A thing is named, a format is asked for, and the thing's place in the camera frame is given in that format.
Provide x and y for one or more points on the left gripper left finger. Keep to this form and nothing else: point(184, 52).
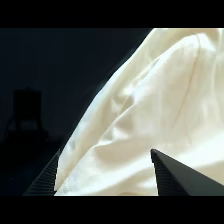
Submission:
point(46, 180)

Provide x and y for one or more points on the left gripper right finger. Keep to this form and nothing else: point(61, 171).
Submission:
point(180, 178)

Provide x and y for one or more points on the cream shirt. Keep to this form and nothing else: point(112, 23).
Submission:
point(156, 110)

